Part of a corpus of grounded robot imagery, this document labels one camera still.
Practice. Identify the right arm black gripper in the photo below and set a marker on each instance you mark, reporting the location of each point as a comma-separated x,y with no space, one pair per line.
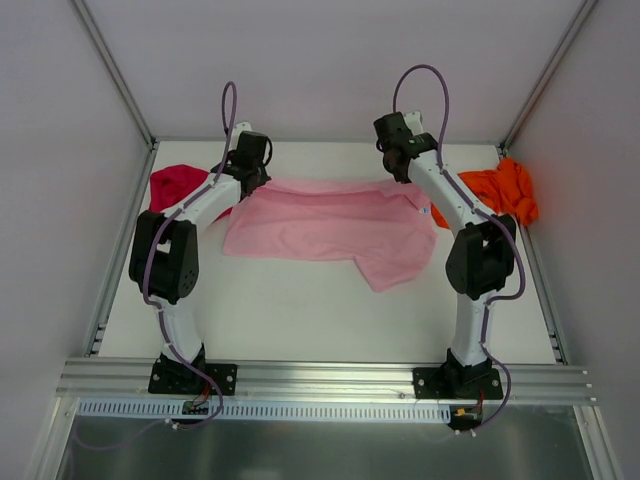
393,164

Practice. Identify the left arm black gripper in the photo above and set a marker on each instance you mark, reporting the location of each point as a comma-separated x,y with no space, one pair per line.
258,181

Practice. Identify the pink t shirt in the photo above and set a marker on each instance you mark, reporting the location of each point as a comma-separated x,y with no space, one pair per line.
383,227

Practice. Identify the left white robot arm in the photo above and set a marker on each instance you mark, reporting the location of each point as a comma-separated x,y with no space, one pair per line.
164,261

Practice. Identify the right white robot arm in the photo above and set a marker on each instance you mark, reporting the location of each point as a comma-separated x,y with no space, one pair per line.
483,254

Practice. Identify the magenta t shirt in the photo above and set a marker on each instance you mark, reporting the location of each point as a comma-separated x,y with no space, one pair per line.
172,184

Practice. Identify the orange t shirt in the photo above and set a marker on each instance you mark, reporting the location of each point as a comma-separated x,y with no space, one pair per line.
506,189

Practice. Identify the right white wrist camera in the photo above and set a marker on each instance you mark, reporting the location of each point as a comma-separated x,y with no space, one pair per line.
413,120

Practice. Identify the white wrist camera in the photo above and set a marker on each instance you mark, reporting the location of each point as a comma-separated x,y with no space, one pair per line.
241,127
413,120

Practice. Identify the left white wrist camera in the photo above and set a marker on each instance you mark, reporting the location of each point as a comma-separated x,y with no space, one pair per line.
241,127

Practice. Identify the left aluminium frame post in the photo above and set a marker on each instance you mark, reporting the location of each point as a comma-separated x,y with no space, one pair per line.
98,41

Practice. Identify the aluminium frame post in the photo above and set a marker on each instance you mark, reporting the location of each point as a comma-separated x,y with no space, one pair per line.
98,41
569,36

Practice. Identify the front aluminium rail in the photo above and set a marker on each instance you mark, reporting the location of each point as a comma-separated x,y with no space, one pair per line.
528,384

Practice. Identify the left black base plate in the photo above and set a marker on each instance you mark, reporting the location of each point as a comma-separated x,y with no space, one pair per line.
173,377

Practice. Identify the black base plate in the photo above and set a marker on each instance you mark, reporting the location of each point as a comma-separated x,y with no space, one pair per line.
173,377
450,382

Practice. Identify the right aluminium frame post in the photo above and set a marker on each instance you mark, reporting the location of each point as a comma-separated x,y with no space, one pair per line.
569,36

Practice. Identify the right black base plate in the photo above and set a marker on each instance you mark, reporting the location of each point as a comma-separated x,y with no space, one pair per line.
450,382

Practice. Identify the white slotted cable duct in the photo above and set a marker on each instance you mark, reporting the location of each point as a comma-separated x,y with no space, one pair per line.
412,412

